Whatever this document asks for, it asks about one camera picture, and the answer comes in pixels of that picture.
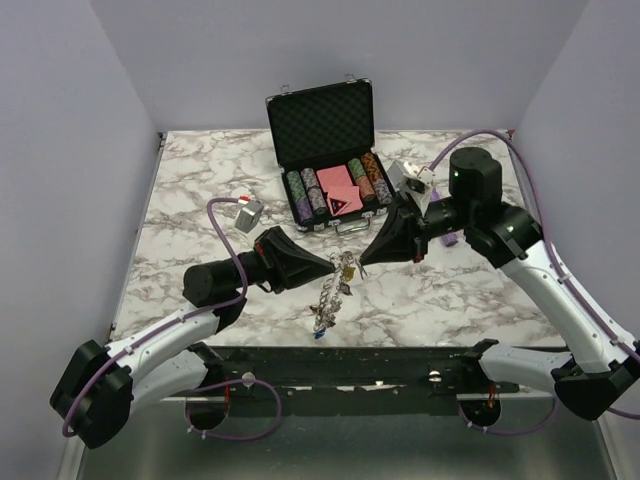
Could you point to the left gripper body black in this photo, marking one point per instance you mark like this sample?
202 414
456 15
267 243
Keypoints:
261 269

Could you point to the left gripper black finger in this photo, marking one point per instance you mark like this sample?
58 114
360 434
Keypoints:
297 278
295 257

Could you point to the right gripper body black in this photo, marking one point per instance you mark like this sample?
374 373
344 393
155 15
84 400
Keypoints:
435 219

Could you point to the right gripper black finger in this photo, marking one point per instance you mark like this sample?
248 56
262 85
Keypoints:
390 255
396 230

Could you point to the key with black tag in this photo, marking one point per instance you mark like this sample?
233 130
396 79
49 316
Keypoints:
360 268

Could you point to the silver disc keyring holder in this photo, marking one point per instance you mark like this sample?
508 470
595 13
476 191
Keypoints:
333 289

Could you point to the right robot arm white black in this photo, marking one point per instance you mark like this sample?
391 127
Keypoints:
599 363

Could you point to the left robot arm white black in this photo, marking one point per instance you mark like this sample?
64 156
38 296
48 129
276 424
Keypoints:
95 394

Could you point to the purple glitter toy microphone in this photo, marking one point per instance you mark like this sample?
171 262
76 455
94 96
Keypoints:
449 239

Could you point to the pink playing card deck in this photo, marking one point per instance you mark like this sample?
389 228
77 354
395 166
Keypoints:
342 194

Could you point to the black poker chip case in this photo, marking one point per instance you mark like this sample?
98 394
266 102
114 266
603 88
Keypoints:
324 127

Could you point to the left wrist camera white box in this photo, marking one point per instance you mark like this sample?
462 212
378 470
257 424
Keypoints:
248 215

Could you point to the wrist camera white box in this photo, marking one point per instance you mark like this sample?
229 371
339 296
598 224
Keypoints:
413 183
248 215

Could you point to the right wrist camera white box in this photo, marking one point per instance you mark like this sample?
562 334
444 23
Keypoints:
413 183

